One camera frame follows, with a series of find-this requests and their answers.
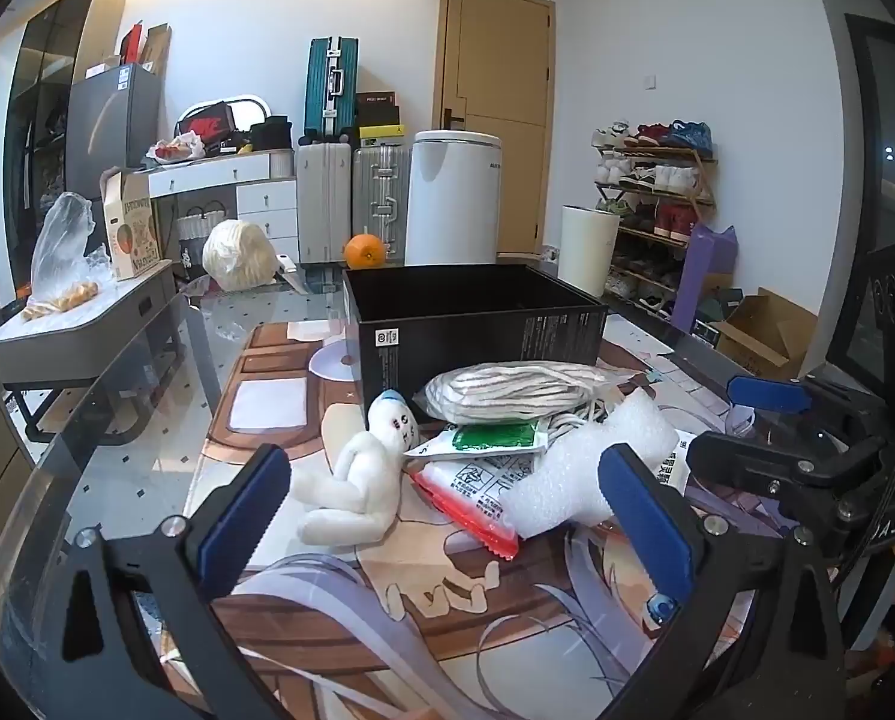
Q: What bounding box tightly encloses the dark brown box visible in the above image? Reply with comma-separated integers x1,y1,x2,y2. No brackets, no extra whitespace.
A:
356,90,400,125

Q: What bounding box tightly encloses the red edged white packet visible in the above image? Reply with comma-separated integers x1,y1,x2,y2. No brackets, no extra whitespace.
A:
409,454,546,560

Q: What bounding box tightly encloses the open cardboard box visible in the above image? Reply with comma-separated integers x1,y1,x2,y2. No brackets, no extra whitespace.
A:
706,287,819,383

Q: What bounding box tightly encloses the white wrapped ball bag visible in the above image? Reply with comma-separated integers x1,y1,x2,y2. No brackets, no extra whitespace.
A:
202,219,278,292

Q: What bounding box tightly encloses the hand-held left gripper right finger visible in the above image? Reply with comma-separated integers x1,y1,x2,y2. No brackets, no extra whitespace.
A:
597,444,846,720

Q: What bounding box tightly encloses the white foam wrap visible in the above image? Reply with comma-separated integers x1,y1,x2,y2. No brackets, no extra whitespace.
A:
501,390,681,541

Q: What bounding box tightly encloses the wooden door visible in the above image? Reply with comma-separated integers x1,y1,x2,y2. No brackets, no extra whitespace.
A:
433,0,557,256

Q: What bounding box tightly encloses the white tall appliance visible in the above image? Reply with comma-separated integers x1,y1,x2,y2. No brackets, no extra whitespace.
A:
404,130,503,267

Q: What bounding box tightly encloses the orange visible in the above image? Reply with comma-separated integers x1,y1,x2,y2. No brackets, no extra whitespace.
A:
344,234,386,269

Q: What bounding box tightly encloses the red white plastic bag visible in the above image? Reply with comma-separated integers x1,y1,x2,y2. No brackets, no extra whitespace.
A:
146,131,207,166

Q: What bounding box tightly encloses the white cable bundle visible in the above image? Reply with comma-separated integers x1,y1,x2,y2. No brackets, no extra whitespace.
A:
541,390,629,440

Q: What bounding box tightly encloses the black glass cabinet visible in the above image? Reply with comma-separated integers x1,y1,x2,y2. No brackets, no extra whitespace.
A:
1,0,128,278

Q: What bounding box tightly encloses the silver ribbed suitcase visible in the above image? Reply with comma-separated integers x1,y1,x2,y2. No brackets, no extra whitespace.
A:
352,146,413,260

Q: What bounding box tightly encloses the brown flat cardboard box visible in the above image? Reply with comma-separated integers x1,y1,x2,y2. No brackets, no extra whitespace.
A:
142,22,173,76

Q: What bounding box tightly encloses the clear packet with black print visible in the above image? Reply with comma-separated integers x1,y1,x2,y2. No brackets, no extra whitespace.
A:
653,431,711,496

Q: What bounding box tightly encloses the white desk with drawers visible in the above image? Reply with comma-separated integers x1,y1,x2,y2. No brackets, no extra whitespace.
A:
146,150,299,263

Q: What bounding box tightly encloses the purple board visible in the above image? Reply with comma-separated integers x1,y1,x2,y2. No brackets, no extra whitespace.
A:
671,223,741,335

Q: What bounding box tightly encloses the black bag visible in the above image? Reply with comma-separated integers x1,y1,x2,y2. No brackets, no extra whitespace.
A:
248,115,295,152

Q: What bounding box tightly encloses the black cardboard box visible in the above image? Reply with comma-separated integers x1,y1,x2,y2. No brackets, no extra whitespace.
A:
341,264,608,421

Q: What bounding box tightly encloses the teal suitcase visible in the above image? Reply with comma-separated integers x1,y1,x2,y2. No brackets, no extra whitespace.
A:
302,36,361,142

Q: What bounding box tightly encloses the clear plastic bag of oranges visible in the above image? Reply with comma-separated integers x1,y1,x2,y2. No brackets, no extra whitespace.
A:
23,193,115,323

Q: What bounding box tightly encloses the dark grey fridge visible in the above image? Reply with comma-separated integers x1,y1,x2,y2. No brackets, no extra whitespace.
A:
67,64,164,200

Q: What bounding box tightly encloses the white cylinder bin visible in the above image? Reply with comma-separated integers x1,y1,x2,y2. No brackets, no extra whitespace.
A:
558,205,621,299

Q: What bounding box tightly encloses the printed cardboard fruit box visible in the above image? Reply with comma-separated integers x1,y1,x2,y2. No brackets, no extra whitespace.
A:
100,167,164,282

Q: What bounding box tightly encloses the red black shoe box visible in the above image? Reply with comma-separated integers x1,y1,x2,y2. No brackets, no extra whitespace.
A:
176,106,236,147

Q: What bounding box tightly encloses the white suitcase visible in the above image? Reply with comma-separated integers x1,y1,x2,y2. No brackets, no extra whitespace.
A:
296,141,353,265

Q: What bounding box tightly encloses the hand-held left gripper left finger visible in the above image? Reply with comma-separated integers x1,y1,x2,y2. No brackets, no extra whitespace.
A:
58,444,293,720

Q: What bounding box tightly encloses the white plush doll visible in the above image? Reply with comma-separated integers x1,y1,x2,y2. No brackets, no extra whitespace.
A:
292,388,422,547

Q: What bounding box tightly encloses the wooden shoe rack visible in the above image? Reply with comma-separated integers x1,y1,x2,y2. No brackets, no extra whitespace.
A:
592,120,719,316

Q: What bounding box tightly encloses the bagged white rope coil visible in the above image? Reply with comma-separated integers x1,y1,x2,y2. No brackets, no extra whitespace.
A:
413,362,632,425

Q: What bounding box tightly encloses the green label packet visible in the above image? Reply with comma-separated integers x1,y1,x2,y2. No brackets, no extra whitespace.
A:
403,420,549,460

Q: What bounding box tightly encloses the grey side table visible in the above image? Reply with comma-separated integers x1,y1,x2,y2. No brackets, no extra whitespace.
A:
0,259,220,445

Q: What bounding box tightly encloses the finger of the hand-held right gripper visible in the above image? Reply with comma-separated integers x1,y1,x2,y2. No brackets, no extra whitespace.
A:
686,429,887,533
726,373,879,451

